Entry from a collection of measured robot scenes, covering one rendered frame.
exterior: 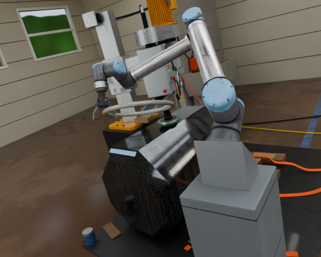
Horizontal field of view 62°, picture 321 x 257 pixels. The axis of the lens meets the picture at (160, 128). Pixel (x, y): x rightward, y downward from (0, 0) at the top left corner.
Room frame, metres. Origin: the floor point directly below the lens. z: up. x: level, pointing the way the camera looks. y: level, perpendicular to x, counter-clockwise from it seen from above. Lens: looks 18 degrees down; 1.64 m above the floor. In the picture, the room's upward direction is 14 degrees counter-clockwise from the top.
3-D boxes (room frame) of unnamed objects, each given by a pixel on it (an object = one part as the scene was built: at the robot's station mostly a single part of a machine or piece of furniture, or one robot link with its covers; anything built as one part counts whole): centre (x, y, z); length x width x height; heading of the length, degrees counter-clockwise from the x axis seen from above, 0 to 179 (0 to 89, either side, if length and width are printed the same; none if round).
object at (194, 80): (5.72, -1.34, 0.43); 1.30 x 0.62 x 0.86; 141
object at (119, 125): (3.27, 0.30, 0.76); 0.49 x 0.49 x 0.05; 44
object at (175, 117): (2.41, -0.10, 0.92); 0.21 x 0.21 x 0.01
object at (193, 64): (5.76, -1.10, 1.00); 0.50 x 0.22 x 0.33; 141
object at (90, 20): (3.17, 0.42, 2.00); 0.20 x 0.18 x 0.15; 44
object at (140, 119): (3.05, 0.17, 0.81); 0.20 x 0.10 x 0.05; 52
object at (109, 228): (2.23, 0.71, 0.02); 0.25 x 0.10 x 0.01; 30
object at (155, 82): (2.49, -0.12, 1.37); 0.36 x 0.22 x 0.45; 162
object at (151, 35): (2.74, -0.21, 1.66); 0.96 x 0.25 x 0.17; 162
